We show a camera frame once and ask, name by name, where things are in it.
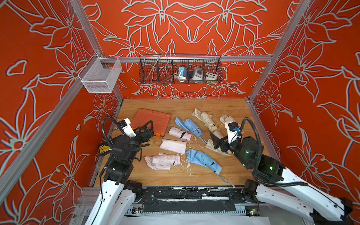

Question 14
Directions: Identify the pink umbrella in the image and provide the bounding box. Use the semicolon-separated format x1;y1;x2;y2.
168;127;192;142
152;153;181;166

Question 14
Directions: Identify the beige umbrella back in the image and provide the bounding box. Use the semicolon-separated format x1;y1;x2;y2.
219;114;239;129

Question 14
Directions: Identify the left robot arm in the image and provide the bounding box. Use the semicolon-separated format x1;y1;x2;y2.
86;116;155;225

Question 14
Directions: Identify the blue umbrella back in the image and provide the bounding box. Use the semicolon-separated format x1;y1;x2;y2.
184;118;207;144

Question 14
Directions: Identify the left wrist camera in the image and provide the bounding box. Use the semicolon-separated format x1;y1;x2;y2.
117;118;136;137

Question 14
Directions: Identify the blue umbrella front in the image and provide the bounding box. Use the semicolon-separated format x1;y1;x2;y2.
186;149;229;183

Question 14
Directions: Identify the white box with dots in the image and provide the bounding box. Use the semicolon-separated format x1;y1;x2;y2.
205;72;218;82

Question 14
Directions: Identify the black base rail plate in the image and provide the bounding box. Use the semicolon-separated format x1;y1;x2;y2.
142;185;258;203

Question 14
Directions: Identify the blue umbrella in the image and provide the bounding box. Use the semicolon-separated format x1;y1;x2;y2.
184;118;207;144
186;149;229;183

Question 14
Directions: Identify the white round-dial device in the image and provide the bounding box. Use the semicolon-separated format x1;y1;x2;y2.
190;67;203;81

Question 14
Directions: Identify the blue umbrella sleeve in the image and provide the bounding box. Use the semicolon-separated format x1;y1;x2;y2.
175;117;188;131

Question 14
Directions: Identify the white mesh wall basket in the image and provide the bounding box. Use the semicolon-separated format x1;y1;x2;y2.
78;58;122;93

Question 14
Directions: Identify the blue white device in basket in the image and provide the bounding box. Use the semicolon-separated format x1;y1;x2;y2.
173;67;188;83

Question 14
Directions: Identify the black wire wall basket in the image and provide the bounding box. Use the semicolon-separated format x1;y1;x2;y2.
139;53;223;84

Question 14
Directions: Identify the orange plastic tool case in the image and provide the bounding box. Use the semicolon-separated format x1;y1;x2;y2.
131;109;171;137

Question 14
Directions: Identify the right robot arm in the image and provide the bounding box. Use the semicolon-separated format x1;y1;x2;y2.
211;116;354;225

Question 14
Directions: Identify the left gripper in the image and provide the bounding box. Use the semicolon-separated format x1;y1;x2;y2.
127;120;154;164

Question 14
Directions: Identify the black box yellow label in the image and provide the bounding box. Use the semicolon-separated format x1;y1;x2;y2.
98;143;112;156

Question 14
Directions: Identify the beige umbrella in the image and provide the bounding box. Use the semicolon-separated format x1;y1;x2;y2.
191;108;219;133
210;130;224;141
219;114;239;129

